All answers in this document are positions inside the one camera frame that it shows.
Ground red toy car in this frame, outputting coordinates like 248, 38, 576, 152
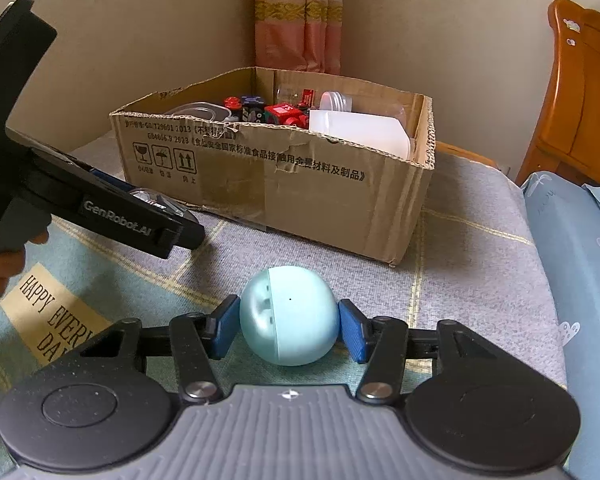
265, 101, 311, 127

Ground wooden headboard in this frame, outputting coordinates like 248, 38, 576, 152
515, 0, 600, 191

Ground dark patterned cube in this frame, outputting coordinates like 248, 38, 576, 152
241, 94, 267, 122

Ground small glass bottle red label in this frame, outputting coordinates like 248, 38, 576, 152
277, 85, 317, 107

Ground clear square lidded container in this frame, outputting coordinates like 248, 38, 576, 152
162, 101, 233, 122

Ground teal capsule case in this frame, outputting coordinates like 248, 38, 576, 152
239, 266, 341, 367

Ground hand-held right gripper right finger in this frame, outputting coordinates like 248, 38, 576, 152
339, 299, 511, 405

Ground person's left hand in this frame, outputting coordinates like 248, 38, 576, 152
0, 199, 49, 311

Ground clear plastic screw-top jar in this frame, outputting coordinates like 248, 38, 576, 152
319, 90, 408, 126

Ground pink patterned curtain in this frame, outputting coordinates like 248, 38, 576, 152
254, 0, 345, 76

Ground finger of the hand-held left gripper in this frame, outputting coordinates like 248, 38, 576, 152
87, 167, 136, 193
152, 210, 207, 259

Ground brown cardboard box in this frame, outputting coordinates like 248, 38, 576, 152
109, 66, 437, 267

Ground wooden board edge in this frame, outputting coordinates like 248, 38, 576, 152
437, 141, 498, 168

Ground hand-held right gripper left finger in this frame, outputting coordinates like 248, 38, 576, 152
65, 296, 241, 405

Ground blue patterned pillow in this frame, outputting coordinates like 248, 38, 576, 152
522, 170, 600, 480

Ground checkered blanket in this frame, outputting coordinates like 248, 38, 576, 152
0, 127, 568, 461

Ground white plastic container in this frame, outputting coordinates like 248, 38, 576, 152
307, 109, 413, 161

